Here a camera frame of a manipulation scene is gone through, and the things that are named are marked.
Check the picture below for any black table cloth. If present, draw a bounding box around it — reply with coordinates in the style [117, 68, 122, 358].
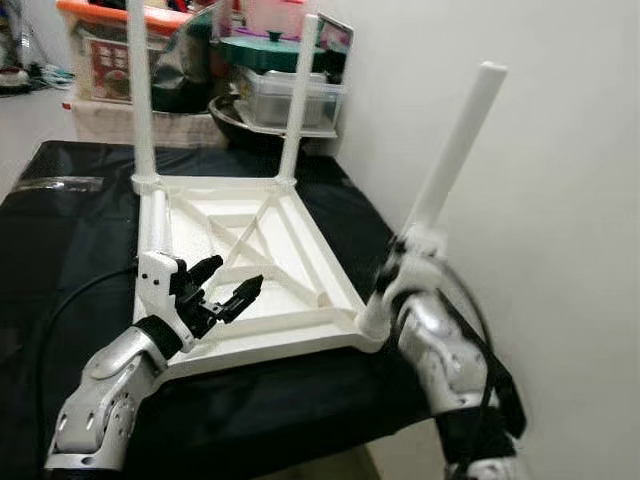
[0, 140, 526, 480]

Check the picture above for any pink storage box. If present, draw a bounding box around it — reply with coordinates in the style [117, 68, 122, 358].
[235, 0, 321, 36]

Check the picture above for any beige cloth covered bench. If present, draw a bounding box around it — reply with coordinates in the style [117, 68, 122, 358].
[70, 100, 236, 149]

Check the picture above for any green pot lid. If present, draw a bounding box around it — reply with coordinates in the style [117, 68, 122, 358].
[218, 30, 331, 73]

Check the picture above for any crumpled clear tape strip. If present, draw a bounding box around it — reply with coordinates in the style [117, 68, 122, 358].
[20, 175, 106, 193]

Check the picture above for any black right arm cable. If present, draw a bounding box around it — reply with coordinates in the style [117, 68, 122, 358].
[440, 280, 501, 441]

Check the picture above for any black wok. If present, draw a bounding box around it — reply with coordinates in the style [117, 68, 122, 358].
[208, 95, 331, 151]

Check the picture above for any orange lid storage box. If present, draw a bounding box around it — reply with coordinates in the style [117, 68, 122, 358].
[55, 0, 196, 106]

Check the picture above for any black bag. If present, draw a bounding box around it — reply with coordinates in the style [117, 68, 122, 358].
[150, 10, 221, 113]

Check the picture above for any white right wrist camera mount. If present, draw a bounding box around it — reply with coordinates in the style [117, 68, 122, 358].
[360, 225, 451, 336]

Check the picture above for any clear plastic container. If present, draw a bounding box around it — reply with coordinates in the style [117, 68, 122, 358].
[238, 65, 346, 136]

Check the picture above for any white plastic tabletop panel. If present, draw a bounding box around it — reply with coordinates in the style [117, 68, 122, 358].
[130, 172, 393, 383]

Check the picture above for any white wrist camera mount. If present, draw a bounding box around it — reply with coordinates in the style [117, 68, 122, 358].
[360, 225, 451, 336]
[135, 250, 191, 346]

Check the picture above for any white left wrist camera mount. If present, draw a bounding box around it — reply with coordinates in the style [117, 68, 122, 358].
[135, 250, 191, 346]

